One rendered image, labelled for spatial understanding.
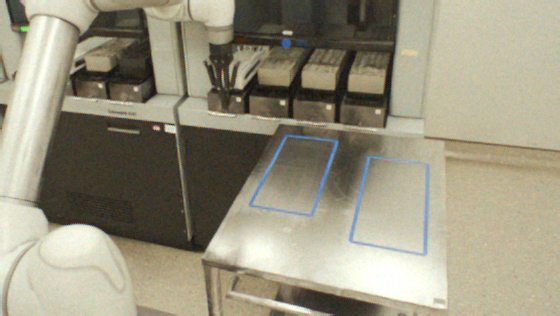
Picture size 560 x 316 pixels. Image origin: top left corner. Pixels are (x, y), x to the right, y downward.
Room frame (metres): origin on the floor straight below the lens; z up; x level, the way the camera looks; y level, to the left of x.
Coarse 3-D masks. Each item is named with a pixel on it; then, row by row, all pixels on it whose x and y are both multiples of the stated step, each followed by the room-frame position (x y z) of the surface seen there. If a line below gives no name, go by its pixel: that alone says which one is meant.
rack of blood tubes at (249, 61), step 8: (248, 48) 1.89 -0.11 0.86; (264, 48) 1.87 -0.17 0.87; (240, 56) 1.80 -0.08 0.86; (248, 56) 1.80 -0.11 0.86; (256, 56) 1.79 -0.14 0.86; (264, 56) 1.86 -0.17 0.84; (232, 64) 1.74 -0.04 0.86; (248, 64) 1.71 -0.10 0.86; (256, 64) 1.85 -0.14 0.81; (240, 72) 1.64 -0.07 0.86; (248, 72) 1.77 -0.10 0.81; (240, 80) 1.60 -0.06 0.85; (248, 80) 1.67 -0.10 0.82; (240, 88) 1.60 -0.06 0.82
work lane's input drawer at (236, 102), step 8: (256, 72) 1.75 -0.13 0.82; (256, 80) 1.70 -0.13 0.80; (248, 88) 1.63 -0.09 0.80; (208, 96) 1.61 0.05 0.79; (216, 96) 1.60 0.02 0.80; (232, 96) 1.58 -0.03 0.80; (240, 96) 1.57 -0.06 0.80; (248, 96) 1.60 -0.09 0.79; (208, 104) 1.61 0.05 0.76; (216, 104) 1.60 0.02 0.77; (232, 104) 1.58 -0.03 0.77; (240, 104) 1.57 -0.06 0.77; (216, 112) 1.56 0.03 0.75; (224, 112) 1.56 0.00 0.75; (232, 112) 1.58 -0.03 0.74; (240, 112) 1.57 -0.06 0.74
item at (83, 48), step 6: (84, 42) 2.12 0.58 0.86; (90, 42) 2.12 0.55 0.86; (96, 42) 2.11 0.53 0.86; (102, 42) 2.10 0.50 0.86; (78, 48) 2.04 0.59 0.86; (84, 48) 2.03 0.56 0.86; (90, 48) 2.03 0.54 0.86; (78, 54) 1.96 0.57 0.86; (84, 54) 1.97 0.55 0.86; (78, 60) 1.92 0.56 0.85; (84, 60) 2.05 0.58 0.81; (72, 66) 1.88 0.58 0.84; (78, 66) 1.98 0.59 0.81; (84, 66) 1.95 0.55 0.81; (72, 72) 1.88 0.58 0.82
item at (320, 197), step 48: (288, 144) 1.19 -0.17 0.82; (336, 144) 1.17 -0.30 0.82; (384, 144) 1.15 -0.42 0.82; (432, 144) 1.14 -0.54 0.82; (240, 192) 0.98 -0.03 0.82; (288, 192) 0.96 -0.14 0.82; (336, 192) 0.95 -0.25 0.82; (384, 192) 0.94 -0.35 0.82; (432, 192) 0.93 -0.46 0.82; (240, 240) 0.81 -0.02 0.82; (288, 240) 0.80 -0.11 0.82; (336, 240) 0.79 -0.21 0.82; (384, 240) 0.78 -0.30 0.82; (432, 240) 0.77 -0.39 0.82; (288, 288) 1.20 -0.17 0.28; (336, 288) 0.66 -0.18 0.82; (384, 288) 0.65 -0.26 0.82; (432, 288) 0.65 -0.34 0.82
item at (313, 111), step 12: (348, 72) 1.74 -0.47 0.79; (300, 96) 1.50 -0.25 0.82; (312, 96) 1.50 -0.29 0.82; (324, 96) 1.49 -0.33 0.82; (336, 96) 1.51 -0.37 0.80; (300, 108) 1.49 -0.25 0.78; (312, 108) 1.48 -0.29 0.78; (324, 108) 1.46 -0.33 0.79; (336, 108) 1.49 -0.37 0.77; (300, 120) 1.46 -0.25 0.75; (312, 120) 1.45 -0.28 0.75; (324, 120) 1.46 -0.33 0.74
